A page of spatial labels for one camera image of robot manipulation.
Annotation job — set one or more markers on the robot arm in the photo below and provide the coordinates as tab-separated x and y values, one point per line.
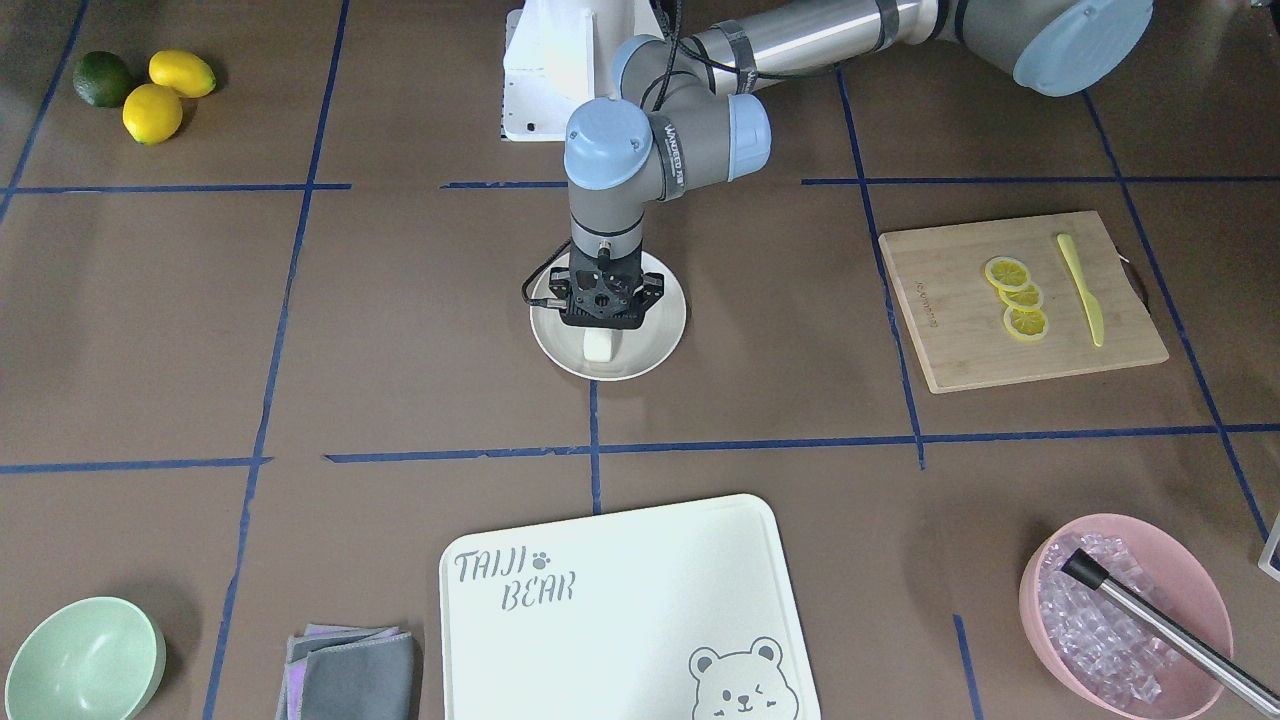
686	114

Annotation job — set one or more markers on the yellow lemon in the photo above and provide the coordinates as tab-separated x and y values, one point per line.
152	114
186	73

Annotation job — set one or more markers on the cream rectangular tray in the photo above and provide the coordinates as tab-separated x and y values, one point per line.
680	611

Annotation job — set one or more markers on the wooden cutting board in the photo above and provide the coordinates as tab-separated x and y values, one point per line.
997	303

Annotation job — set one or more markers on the white pillar with base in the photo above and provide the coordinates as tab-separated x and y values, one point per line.
558	55

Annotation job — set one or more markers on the lemon slices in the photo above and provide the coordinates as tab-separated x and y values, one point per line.
1023	317

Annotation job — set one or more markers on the cream round plate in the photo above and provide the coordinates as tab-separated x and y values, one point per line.
637	352

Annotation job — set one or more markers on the pink bowl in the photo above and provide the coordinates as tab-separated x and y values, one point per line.
1100	652

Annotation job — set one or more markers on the green bowl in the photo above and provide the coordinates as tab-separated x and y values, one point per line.
99	658

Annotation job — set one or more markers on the green avocado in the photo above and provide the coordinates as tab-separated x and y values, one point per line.
102	80

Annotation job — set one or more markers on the yellow plastic knife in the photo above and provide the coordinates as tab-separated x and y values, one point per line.
1091	305

